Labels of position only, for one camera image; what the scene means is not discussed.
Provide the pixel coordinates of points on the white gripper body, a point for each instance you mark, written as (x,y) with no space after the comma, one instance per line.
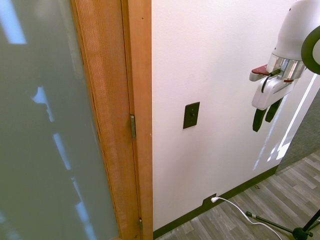
(267,93)

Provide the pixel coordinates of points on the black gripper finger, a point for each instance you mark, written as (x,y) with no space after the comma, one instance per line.
(271,112)
(258,120)

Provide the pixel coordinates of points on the dark brown baseboard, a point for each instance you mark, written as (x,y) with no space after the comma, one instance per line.
(215,200)

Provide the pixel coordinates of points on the metal door hinge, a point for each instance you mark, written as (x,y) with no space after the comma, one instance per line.
(133,126)
(140,223)

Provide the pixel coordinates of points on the frosted glass wooden door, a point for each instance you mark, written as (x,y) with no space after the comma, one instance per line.
(55,120)

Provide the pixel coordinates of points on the red and grey wrist camera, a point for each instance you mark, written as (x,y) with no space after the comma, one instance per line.
(258,72)

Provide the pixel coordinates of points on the dark brown light switch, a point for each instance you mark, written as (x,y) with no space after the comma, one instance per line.
(191,115)

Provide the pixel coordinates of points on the dark brown wall outlet plate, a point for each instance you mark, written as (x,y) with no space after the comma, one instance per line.
(209,200)

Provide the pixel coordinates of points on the black camera tripod stand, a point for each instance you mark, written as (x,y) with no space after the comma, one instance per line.
(290,223)

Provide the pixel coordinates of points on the wooden door frame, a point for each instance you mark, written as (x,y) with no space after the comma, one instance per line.
(140,120)

